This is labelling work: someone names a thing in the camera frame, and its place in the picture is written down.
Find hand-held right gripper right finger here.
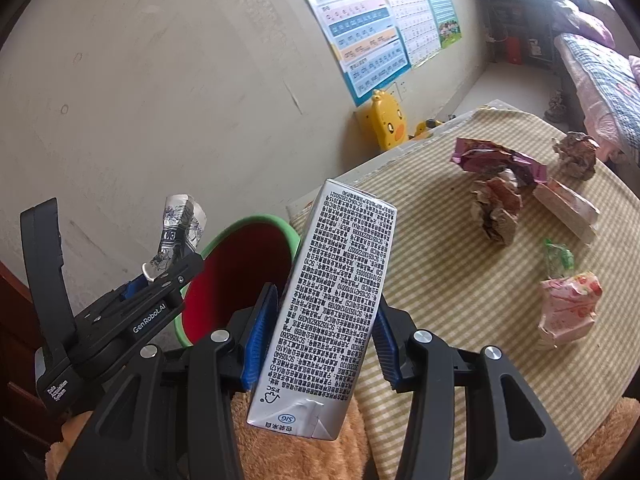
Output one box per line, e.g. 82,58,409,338
372,294,586,480

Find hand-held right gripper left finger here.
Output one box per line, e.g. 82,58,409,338
55,282,281,480

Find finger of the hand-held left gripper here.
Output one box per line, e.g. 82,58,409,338
120,254,205,306

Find black white wrapper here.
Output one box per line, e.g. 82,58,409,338
150,192,207,273

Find red bin with green rim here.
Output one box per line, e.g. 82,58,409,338
172,215,302,348

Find silver milk carton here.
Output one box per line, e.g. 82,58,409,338
246,178,400,442

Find beige paper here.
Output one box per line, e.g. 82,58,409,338
470,170,526,247

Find pink strawberry wrapper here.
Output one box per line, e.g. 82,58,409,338
537,271,603,351

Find long white pink packet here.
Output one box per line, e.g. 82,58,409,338
532,178,601,246

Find dark wooden door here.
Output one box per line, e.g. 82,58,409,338
0,260,46,461

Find small green wrapper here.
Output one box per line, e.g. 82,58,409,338
544,238,576,278

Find purple foil wrapper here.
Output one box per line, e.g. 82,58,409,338
450,137,549,186

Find yellow toy car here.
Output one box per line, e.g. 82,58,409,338
412,117,446,139

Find yellow duck toy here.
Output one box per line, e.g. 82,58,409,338
369,89,408,152

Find crumpled brown paper ball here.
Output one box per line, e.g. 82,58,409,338
552,131,601,181

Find pair of shoes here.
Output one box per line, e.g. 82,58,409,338
544,89,568,123

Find bed with checked quilt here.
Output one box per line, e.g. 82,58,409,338
552,32,640,166

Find black metal shelf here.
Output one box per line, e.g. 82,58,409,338
474,0,558,68

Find purple pillow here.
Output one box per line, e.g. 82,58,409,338
552,2,615,46

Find blue bordered wall poster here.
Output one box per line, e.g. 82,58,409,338
282,0,412,107

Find white grid wall poster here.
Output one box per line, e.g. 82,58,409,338
370,0,443,68

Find green bordered wall poster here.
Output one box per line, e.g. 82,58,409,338
412,0,463,50

